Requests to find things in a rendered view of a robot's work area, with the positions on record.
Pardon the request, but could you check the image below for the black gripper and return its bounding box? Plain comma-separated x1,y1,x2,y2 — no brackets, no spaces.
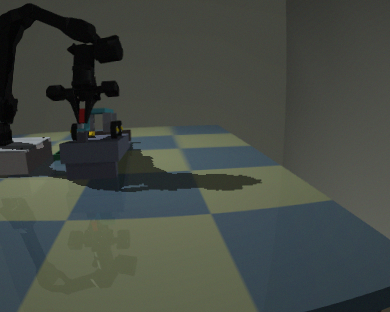
46,62,120,124

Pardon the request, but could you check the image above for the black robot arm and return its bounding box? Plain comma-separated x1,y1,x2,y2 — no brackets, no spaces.
0,3,124,146

